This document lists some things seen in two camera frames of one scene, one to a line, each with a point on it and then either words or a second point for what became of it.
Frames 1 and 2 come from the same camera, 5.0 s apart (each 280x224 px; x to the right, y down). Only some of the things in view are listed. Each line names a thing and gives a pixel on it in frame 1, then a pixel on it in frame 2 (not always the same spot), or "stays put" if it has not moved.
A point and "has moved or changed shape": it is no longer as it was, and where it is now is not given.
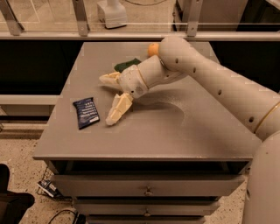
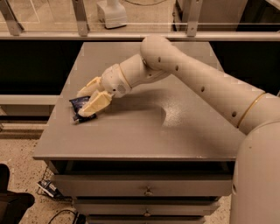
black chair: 12,205 stays put
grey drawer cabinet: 179,148 stays put
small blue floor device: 49,188 stays put
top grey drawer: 144,185 stays put
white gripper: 131,80 -> 114,80
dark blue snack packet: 87,113 has moved or changed shape
